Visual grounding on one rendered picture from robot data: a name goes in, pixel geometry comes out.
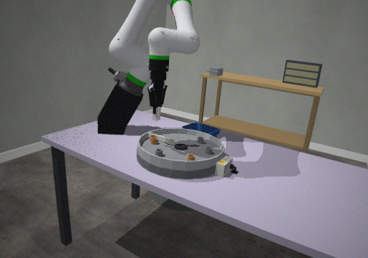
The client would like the grey round turning table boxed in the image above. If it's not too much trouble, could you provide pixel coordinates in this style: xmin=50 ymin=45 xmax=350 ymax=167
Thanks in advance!
xmin=137 ymin=128 xmax=239 ymax=179

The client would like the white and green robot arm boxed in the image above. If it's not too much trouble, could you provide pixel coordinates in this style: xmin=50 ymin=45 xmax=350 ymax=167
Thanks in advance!
xmin=108 ymin=0 xmax=200 ymax=97

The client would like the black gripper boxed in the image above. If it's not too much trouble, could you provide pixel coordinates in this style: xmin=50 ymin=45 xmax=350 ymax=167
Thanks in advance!
xmin=147 ymin=72 xmax=168 ymax=121

